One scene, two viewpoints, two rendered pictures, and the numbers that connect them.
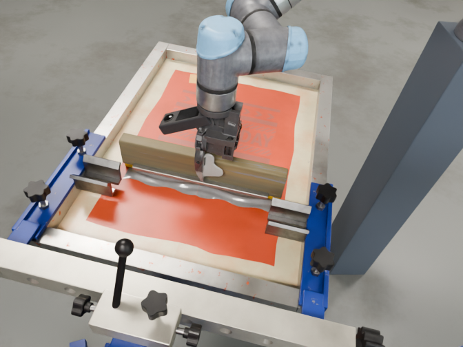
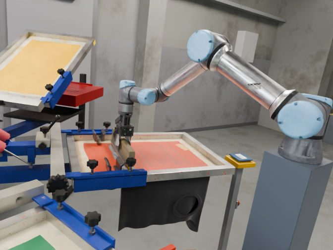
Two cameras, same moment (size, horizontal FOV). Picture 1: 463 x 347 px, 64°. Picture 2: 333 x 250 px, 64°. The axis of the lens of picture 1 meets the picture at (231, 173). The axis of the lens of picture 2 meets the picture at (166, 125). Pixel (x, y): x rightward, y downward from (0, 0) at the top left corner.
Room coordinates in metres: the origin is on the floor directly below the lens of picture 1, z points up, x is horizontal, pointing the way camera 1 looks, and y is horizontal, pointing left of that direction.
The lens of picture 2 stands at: (0.09, -1.17, 1.51)
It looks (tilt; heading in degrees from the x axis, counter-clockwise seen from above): 15 degrees down; 59
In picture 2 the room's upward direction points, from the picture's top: 7 degrees clockwise
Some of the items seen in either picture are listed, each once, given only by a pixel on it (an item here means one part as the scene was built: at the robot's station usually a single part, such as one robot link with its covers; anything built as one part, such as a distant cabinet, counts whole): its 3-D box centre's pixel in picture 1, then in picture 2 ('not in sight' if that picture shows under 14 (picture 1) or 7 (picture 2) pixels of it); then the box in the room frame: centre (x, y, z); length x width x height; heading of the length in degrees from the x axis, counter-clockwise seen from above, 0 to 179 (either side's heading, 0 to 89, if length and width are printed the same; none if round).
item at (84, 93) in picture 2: not in sight; (66, 92); (0.50, 1.32, 1.06); 0.61 x 0.46 x 0.12; 54
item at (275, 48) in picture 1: (269, 45); (144, 95); (0.63, -0.04, 1.30); 0.11 x 0.11 x 0.08; 23
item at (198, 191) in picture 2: not in sight; (162, 201); (0.74, -0.13, 0.77); 0.46 x 0.09 x 0.36; 174
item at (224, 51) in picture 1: (220, 54); (127, 92); (0.57, 0.05, 1.30); 0.09 x 0.08 x 0.11; 113
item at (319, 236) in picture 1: (314, 244); (111, 178); (0.43, -0.19, 0.98); 0.30 x 0.05 x 0.07; 174
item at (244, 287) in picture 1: (214, 142); (144, 152); (0.70, 0.05, 0.97); 0.79 x 0.58 x 0.04; 174
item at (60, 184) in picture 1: (67, 185); (92, 136); (0.50, 0.36, 0.98); 0.30 x 0.05 x 0.07; 174
